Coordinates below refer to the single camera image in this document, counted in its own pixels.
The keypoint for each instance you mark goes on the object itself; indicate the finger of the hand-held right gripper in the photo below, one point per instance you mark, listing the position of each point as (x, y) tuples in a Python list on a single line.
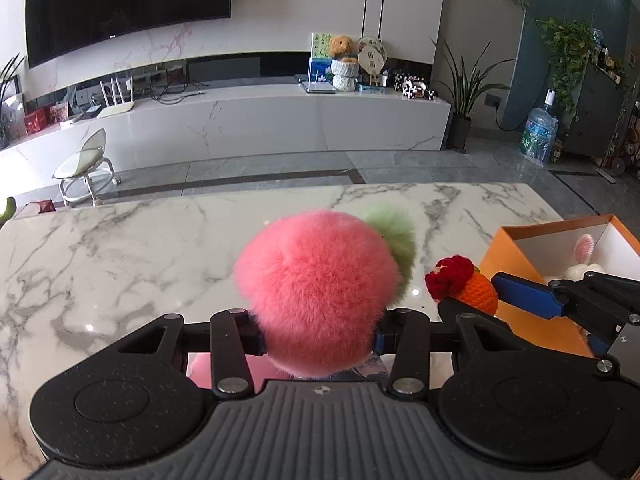
[(447, 306), (525, 294)]

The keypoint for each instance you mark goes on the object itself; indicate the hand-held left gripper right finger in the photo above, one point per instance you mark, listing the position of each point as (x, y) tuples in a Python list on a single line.
[(382, 341)]

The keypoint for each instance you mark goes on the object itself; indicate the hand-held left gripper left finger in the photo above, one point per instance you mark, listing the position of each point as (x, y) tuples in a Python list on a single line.
[(252, 341)]

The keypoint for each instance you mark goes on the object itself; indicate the orange crochet carrot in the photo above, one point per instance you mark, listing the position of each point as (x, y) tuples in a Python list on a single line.
[(467, 285)]

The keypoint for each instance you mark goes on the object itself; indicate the orange cardboard box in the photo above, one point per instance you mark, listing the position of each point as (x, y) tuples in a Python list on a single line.
[(545, 332)]

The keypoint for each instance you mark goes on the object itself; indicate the white crochet rabbit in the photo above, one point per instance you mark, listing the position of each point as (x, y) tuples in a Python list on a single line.
[(582, 255)]

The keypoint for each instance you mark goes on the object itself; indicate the pink peach plush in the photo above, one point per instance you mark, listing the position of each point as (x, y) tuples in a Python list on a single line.
[(310, 295)]

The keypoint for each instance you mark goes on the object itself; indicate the printed photo card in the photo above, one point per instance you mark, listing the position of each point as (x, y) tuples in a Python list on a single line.
[(372, 367)]

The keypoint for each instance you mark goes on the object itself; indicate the blue water bottle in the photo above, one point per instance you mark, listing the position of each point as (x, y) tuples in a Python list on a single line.
[(539, 135)]

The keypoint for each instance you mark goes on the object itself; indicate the potted long leaf plant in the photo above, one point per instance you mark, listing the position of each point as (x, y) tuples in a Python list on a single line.
[(460, 130)]

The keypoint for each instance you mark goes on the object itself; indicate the toy clutter by cabinet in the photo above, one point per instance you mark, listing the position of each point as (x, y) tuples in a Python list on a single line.
[(625, 145)]

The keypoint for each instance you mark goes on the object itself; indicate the grey drawer cabinet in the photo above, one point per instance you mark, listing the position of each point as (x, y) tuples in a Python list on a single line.
[(595, 120)]

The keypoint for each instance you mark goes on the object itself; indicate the white marble tv cabinet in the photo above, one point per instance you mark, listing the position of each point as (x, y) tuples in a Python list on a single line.
[(250, 125)]

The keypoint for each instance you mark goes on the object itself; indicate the black white toy figures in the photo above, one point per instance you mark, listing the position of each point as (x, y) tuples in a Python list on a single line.
[(412, 87)]

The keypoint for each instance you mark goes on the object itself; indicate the blue tissue box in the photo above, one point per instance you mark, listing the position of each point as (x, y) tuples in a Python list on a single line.
[(371, 88)]

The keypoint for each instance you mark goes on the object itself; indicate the hanging ivy plant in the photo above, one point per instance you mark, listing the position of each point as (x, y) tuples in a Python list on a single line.
[(567, 55)]

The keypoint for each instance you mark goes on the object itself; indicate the white baby rocker chair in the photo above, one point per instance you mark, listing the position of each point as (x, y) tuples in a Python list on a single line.
[(87, 160)]

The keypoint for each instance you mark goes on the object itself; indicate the round paper fan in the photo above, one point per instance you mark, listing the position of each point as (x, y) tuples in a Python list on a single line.
[(371, 55)]

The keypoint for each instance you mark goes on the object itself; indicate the white router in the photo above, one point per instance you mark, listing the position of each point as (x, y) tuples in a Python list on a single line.
[(117, 109)]

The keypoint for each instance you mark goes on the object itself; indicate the blue green painting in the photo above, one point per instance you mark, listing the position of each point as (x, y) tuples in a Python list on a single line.
[(320, 60)]

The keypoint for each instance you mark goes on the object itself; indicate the brown teddy bear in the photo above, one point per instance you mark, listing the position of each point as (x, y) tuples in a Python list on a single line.
[(342, 47)]

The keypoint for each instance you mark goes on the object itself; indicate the green toy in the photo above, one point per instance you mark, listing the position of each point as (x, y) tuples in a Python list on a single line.
[(6, 209)]

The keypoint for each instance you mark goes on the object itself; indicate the red gift boxes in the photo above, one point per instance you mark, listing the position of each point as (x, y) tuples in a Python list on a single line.
[(45, 120)]

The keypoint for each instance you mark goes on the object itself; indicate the potted plant in blue vase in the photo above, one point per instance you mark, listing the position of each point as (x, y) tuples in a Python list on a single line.
[(7, 105)]

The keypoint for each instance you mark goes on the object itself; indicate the black television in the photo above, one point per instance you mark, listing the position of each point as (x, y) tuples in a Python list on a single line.
[(125, 5)]

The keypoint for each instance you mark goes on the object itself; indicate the dark wall socket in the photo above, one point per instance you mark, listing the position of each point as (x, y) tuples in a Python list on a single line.
[(492, 99)]

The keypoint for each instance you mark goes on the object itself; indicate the white wall cabinet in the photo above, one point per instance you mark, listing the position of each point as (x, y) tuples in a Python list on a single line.
[(405, 10)]

